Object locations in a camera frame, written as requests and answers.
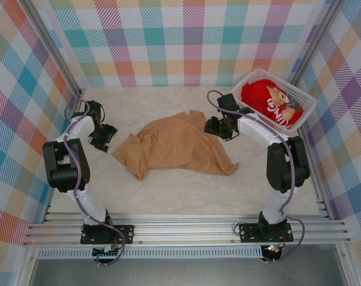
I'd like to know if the black right controller board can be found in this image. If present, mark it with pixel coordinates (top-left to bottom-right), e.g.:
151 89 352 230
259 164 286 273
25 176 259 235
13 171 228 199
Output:
262 244 282 260

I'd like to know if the tan printed t-shirt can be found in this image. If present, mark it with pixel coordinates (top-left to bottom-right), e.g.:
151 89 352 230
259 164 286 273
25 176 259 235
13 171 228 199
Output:
111 110 240 181

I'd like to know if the aluminium side rail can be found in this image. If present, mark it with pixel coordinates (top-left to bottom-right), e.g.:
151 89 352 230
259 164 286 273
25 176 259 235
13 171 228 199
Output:
296 128 330 220
43 89 85 221

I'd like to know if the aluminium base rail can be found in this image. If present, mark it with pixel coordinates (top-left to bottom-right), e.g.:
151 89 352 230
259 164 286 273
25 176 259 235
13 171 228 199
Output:
22 211 353 247

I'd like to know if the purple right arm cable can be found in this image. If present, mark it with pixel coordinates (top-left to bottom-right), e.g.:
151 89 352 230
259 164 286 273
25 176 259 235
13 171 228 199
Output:
206 89 307 263

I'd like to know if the aluminium frame post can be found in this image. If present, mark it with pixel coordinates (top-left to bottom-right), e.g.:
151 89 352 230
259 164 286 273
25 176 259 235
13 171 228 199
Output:
290 0 344 87
19 0 86 99

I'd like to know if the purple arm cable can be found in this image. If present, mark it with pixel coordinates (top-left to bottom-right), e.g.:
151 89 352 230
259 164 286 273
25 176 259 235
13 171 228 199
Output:
63 100 126 266
206 89 307 263

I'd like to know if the red printed t-shirt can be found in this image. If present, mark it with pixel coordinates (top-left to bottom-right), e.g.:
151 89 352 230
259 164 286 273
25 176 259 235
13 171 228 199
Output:
240 79 304 132

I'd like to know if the black controller board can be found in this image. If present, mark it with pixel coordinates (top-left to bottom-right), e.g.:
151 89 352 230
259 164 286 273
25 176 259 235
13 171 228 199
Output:
262 244 282 260
92 245 122 257

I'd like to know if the white slotted cable duct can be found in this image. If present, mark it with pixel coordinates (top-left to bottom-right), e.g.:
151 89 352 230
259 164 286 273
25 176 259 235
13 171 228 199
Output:
37 245 263 259

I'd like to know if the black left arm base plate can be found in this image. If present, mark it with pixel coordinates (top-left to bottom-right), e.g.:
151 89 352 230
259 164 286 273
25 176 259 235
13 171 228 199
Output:
80 223 136 245

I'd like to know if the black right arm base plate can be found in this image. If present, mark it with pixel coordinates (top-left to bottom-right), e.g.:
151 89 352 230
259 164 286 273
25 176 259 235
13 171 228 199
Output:
238 222 294 244

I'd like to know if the white plastic basket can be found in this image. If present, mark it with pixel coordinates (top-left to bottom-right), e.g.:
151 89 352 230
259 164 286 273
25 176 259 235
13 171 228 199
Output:
230 68 318 138

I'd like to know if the grey metal panel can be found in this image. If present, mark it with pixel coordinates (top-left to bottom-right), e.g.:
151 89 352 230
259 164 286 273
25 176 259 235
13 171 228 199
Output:
28 245 348 286

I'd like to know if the black left controller board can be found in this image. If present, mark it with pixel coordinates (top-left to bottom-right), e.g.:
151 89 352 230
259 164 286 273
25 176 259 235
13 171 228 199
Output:
92 245 122 257

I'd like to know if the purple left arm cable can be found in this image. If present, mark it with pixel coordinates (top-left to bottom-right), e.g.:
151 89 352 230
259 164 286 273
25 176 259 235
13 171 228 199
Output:
63 100 126 266

